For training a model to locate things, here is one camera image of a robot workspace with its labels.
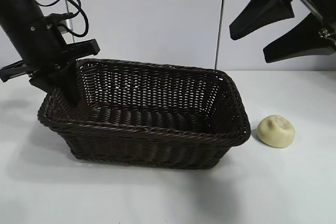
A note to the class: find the pale yellow egg yolk pastry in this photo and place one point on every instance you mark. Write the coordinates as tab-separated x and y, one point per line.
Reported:
275	133

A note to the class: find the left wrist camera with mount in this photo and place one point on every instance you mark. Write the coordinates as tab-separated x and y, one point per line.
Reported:
63	23

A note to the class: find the dark brown woven basket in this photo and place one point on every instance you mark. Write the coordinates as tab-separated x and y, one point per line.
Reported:
157	150

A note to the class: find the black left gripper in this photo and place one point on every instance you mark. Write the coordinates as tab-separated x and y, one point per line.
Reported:
39	45

